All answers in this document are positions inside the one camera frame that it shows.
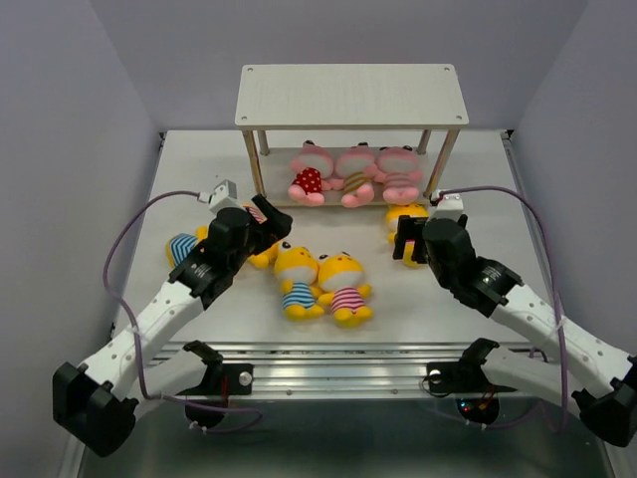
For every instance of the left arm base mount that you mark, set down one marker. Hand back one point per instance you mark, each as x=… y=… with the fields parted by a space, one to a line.
x=225 y=380

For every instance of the yellow toy pink stripes face-down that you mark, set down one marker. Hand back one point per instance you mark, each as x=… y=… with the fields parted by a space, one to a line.
x=262 y=247

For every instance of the pink toy yellow striped shirt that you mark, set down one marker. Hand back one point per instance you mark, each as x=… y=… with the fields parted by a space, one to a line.
x=352 y=175

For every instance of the pink toy red polka shirt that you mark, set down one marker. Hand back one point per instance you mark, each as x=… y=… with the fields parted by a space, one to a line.
x=313 y=166

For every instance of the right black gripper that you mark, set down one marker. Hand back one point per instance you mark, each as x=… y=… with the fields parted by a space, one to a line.
x=410 y=227

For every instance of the aluminium rail frame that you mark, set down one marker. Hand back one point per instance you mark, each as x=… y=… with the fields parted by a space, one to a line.
x=337 y=402

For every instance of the yellow toy blue stripes face-down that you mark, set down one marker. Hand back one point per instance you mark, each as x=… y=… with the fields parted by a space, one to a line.
x=179 y=246

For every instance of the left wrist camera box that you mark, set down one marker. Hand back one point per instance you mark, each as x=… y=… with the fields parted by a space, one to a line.
x=224 y=195

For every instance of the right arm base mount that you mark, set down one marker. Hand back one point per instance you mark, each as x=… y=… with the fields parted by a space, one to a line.
x=444 y=378

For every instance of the yellow toy blue stripes centre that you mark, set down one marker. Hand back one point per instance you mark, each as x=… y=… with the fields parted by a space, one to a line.
x=297 y=271

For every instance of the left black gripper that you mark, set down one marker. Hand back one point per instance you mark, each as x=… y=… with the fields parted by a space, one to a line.
x=278 y=224

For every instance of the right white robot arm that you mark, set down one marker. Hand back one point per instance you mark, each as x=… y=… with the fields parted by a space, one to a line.
x=593 y=379

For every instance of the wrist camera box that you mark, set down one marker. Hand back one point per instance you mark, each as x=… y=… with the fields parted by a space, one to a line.
x=446 y=205
x=224 y=195

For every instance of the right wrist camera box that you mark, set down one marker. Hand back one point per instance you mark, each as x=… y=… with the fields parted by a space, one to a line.
x=446 y=205

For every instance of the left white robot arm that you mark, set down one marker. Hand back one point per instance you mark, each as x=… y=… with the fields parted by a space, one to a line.
x=100 y=400

